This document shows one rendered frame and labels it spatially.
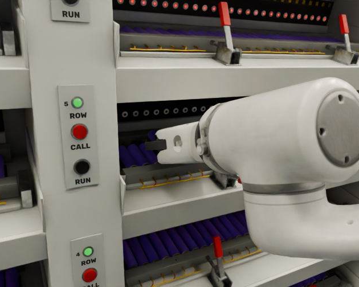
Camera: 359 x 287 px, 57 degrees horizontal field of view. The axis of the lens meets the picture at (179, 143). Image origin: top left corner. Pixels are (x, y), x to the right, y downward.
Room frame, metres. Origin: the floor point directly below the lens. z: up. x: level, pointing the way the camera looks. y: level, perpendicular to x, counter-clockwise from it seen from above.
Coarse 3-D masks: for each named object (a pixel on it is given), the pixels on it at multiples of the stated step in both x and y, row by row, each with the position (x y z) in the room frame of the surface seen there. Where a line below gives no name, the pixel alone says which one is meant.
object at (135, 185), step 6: (192, 174) 0.51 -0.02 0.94; (198, 174) 0.51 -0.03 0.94; (204, 174) 0.52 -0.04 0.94; (210, 174) 0.53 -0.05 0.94; (156, 180) 0.48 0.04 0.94; (162, 180) 0.48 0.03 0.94; (174, 180) 0.49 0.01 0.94; (180, 180) 0.50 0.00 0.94; (126, 186) 0.46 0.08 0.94; (132, 186) 0.46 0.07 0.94; (138, 186) 0.47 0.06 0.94; (144, 186) 0.47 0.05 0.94
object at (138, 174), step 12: (132, 168) 0.48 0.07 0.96; (144, 168) 0.48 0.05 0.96; (156, 168) 0.48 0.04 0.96; (168, 168) 0.49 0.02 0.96; (180, 168) 0.50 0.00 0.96; (192, 168) 0.51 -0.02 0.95; (204, 168) 0.52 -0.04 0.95; (132, 180) 0.46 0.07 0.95; (144, 180) 0.47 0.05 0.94; (168, 180) 0.48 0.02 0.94
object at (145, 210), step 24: (144, 120) 0.61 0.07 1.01; (168, 120) 0.63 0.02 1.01; (192, 120) 0.65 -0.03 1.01; (120, 168) 0.47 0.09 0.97; (144, 192) 0.46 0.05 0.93; (168, 192) 0.47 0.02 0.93; (192, 192) 0.47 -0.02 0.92; (216, 192) 0.48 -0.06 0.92; (240, 192) 0.50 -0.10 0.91; (144, 216) 0.42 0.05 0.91; (168, 216) 0.44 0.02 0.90; (192, 216) 0.46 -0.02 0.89
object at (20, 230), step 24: (0, 120) 0.50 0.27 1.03; (0, 144) 0.49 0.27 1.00; (0, 168) 0.44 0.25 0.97; (24, 168) 0.48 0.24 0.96; (0, 192) 0.40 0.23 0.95; (24, 192) 0.39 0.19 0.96; (0, 216) 0.38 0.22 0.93; (24, 216) 0.38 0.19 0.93; (0, 240) 0.34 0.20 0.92; (24, 240) 0.35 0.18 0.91; (0, 264) 0.35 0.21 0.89
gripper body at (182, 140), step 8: (168, 128) 0.42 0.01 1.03; (176, 128) 0.40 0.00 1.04; (184, 128) 0.39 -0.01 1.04; (192, 128) 0.38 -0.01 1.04; (160, 136) 0.43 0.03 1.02; (168, 136) 0.41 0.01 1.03; (176, 136) 0.40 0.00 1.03; (184, 136) 0.38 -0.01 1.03; (192, 136) 0.38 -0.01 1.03; (200, 136) 0.38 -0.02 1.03; (168, 144) 0.41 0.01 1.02; (176, 144) 0.40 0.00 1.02; (184, 144) 0.38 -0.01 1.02; (192, 144) 0.38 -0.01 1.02; (160, 152) 0.43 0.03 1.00; (168, 152) 0.41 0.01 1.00; (176, 152) 0.39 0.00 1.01; (184, 152) 0.38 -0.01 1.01; (192, 152) 0.37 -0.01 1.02; (160, 160) 0.43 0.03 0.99; (168, 160) 0.41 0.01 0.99; (176, 160) 0.40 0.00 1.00; (184, 160) 0.39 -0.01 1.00; (192, 160) 0.38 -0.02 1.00; (200, 160) 0.38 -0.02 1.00
